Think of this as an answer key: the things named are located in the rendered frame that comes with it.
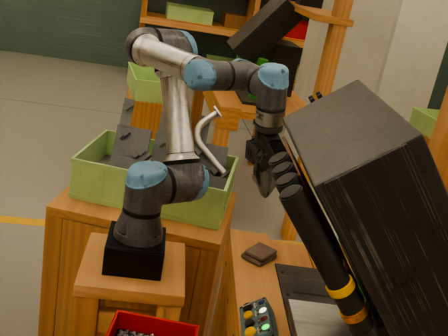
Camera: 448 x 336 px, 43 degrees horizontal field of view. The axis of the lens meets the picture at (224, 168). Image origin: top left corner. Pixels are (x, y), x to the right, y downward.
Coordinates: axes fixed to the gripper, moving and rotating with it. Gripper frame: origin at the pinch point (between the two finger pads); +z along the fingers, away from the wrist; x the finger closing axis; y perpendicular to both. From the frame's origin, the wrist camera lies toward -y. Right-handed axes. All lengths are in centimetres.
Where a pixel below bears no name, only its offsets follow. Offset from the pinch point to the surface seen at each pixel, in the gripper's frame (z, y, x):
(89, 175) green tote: 30, 83, 27
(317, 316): 3.6, -41.7, 13.0
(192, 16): 95, 576, -247
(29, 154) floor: 135, 325, 15
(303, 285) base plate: 33.1, -3.9, -13.6
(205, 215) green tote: 41, 54, -9
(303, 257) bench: 38.0, 13.5, -26.3
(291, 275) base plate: 33.3, 2.2, -13.3
